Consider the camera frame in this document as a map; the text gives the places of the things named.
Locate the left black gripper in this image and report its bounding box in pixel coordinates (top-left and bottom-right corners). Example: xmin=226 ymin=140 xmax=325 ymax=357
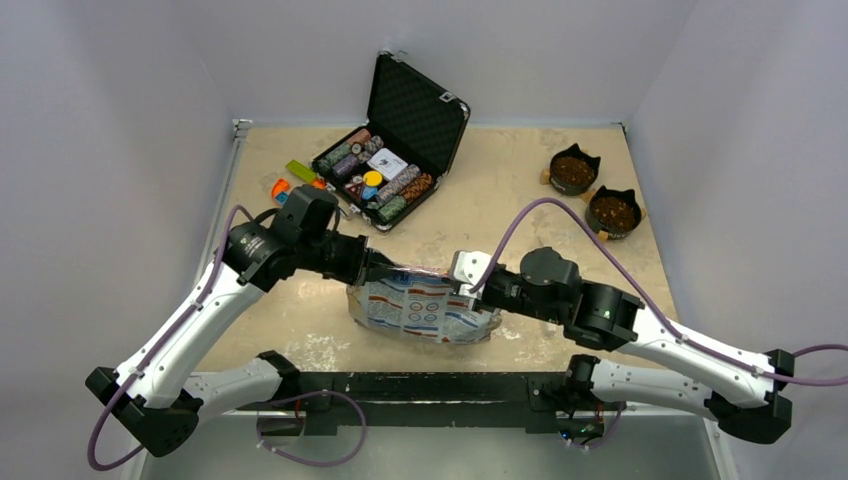
xmin=295 ymin=230 xmax=400 ymax=284

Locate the pink blue pet food bag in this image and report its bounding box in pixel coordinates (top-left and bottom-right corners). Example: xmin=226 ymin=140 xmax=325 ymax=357
xmin=346 ymin=270 xmax=502 ymax=345

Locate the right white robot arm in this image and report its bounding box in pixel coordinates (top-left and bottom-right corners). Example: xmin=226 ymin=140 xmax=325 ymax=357
xmin=466 ymin=247 xmax=794 ymax=444

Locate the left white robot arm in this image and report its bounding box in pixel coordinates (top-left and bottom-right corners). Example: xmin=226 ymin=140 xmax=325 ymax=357
xmin=85 ymin=185 xmax=374 ymax=471

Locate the yellow round chip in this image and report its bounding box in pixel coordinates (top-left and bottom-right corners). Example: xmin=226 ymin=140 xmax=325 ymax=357
xmin=363 ymin=170 xmax=384 ymax=188

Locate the green toy piece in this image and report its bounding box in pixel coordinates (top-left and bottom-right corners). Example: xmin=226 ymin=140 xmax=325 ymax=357
xmin=286 ymin=160 xmax=319 ymax=184

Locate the orange toy piece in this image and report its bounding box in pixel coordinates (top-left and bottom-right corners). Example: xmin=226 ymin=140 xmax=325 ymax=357
xmin=270 ymin=178 xmax=327 ymax=207

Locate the black poker chip case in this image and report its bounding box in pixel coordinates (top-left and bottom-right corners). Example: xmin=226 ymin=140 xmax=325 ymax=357
xmin=309 ymin=51 xmax=471 ymax=232

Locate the white card box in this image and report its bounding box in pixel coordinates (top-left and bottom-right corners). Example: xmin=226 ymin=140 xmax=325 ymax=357
xmin=367 ymin=148 xmax=408 ymax=181

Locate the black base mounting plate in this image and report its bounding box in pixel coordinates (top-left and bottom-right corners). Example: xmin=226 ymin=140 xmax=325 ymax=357
xmin=245 ymin=371 xmax=619 ymax=436

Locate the wooden bowl stand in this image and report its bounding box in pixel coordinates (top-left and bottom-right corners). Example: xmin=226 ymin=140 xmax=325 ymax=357
xmin=539 ymin=168 xmax=647 ymax=247

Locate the near black cat bowl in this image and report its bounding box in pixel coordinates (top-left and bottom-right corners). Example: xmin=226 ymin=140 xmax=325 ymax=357
xmin=584 ymin=185 xmax=644 ymax=241

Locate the black cat bowl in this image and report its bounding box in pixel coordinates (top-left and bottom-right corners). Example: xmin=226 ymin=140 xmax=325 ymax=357
xmin=584 ymin=185 xmax=644 ymax=241
xmin=548 ymin=143 xmax=601 ymax=197

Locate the far black cat bowl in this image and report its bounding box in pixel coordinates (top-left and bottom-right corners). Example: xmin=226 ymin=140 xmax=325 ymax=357
xmin=548 ymin=143 xmax=601 ymax=197

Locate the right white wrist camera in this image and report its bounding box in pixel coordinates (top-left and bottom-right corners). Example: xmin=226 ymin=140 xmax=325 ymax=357
xmin=448 ymin=250 xmax=492 ymax=299

